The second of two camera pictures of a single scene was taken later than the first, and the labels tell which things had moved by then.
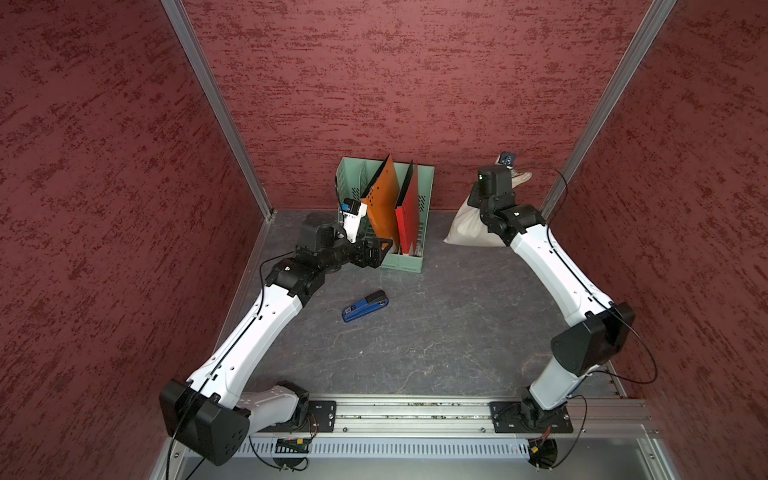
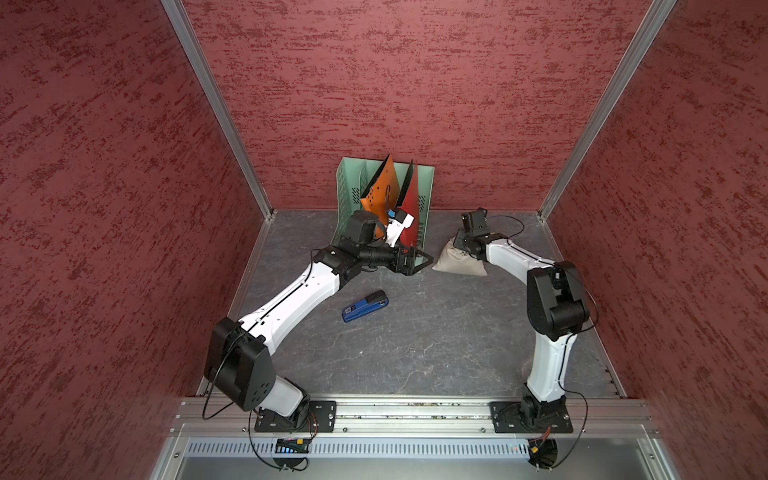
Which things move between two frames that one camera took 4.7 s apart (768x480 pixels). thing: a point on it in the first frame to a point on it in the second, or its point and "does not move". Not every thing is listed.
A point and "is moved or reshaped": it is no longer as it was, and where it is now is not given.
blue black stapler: (373, 301) does not move
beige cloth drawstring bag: (468, 228) is moved or reshaped
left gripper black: (375, 256) to (407, 269)
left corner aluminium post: (211, 86) does not move
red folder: (407, 210) does not move
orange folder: (382, 203) does not move
